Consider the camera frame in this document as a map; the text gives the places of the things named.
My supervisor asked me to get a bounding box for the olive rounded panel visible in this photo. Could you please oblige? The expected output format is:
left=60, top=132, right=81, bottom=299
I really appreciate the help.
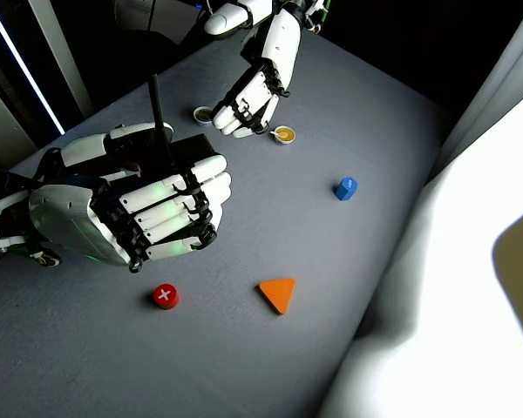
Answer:
left=492, top=212, right=523, bottom=359

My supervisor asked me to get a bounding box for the white curtain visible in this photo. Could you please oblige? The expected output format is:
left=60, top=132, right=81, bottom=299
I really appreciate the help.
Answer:
left=320, top=0, right=523, bottom=418

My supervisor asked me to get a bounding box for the red cylinder with white cross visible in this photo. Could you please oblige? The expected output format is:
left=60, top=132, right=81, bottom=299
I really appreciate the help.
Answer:
left=152, top=283, right=180, bottom=310

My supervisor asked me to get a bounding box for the white light strip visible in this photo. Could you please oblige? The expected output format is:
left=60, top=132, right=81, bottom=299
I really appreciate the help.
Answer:
left=0, top=0, right=66, bottom=136

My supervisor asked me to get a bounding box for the grey white post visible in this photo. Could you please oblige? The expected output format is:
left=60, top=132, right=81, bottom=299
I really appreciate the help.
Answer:
left=28, top=0, right=95, bottom=118

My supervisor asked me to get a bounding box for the grey table cloth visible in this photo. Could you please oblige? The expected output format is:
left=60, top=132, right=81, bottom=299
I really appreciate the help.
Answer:
left=0, top=30, right=454, bottom=418

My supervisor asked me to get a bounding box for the orange triangle block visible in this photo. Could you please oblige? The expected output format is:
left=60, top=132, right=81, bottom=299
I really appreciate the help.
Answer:
left=257, top=277, right=297, bottom=316

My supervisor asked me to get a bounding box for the white bowl with yellow food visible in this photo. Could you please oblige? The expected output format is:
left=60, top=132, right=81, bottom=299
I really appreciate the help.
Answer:
left=269, top=125, right=297, bottom=146

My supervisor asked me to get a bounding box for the blue hexagon block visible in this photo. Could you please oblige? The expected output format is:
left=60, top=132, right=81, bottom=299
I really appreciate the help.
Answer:
left=333, top=176, right=359, bottom=202

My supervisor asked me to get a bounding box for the white cup with green soup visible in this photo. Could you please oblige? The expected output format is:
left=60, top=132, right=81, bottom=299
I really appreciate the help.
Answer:
left=193, top=105, right=214, bottom=126

